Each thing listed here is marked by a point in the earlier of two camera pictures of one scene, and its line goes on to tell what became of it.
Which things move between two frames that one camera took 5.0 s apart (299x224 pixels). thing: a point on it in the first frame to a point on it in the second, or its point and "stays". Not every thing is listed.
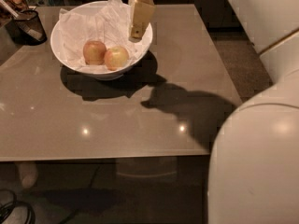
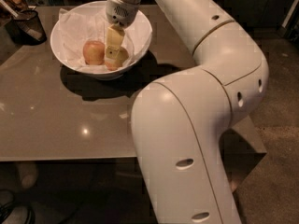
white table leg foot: (28, 173) stays
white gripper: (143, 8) to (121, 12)
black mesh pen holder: (26, 28) stays
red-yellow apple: (116, 57) stays
